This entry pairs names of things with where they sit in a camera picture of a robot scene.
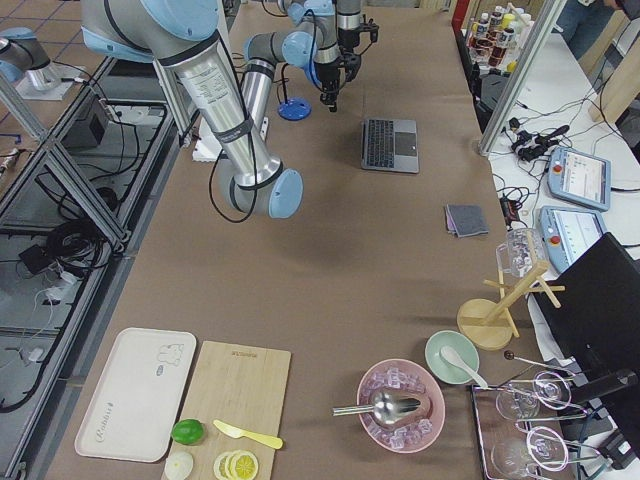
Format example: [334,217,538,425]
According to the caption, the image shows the aluminium frame post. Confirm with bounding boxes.
[478,0,566,157]

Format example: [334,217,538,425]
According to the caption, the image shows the wooden cutting board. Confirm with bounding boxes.
[169,341,291,479]

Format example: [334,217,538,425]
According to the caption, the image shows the teach pendant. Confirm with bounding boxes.
[539,206,607,273]
[547,147,612,212]

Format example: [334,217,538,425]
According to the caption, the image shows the clear glass mug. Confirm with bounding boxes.
[496,228,548,278]

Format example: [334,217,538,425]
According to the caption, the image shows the white plastic tray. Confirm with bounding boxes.
[74,327,197,463]

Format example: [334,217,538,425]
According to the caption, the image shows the grey laptop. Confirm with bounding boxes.
[361,118,420,174]

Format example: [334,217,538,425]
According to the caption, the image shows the upper teach pendant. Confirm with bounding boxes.
[547,147,612,212]

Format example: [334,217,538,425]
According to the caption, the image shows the green lime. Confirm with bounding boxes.
[171,419,205,445]

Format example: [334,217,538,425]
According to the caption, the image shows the lower wine glass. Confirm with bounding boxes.
[490,426,569,479]

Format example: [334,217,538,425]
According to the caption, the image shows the yellow plastic knife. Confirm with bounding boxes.
[213,419,284,450]

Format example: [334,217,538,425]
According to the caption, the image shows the blue desk lamp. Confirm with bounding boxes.
[278,63,312,121]

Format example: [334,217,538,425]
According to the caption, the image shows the green bowl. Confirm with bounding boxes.
[424,330,482,386]

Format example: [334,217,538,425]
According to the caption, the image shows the sliced lemon rounds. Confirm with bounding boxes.
[213,450,259,480]

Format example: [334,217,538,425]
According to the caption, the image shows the lemon end piece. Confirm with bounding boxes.
[164,451,194,480]

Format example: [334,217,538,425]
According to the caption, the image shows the lower teach pendant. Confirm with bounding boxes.
[539,206,607,273]

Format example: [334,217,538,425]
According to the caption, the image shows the wine glass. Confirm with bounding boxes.
[495,371,571,421]
[490,426,569,479]

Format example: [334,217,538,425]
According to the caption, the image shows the metal ice scoop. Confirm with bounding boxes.
[332,389,432,430]

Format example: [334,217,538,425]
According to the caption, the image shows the wooden cup rack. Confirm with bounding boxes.
[457,260,566,351]

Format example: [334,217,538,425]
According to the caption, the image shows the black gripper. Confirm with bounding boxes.
[316,51,361,112]

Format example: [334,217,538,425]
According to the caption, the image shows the pink bowl with ice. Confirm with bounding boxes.
[357,359,445,454]

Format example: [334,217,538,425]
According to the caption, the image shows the grey folded cloth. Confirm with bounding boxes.
[444,204,489,238]

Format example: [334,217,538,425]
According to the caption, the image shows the black monitor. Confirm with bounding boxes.
[534,233,639,424]

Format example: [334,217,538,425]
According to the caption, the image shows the upper wine glass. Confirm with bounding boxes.
[495,371,571,421]

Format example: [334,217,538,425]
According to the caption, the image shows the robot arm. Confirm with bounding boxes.
[81,1,303,219]
[242,1,377,127]

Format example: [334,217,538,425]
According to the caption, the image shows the bottle rack with bottles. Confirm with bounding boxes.
[463,1,536,74]

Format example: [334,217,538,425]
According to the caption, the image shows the black glass tray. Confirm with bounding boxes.
[471,383,610,479]

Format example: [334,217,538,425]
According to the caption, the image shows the white ceramic spoon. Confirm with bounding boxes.
[440,346,489,389]

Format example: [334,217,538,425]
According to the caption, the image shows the black power box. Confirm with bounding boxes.
[62,95,112,149]

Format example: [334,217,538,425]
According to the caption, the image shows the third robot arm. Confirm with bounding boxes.
[1,27,72,101]

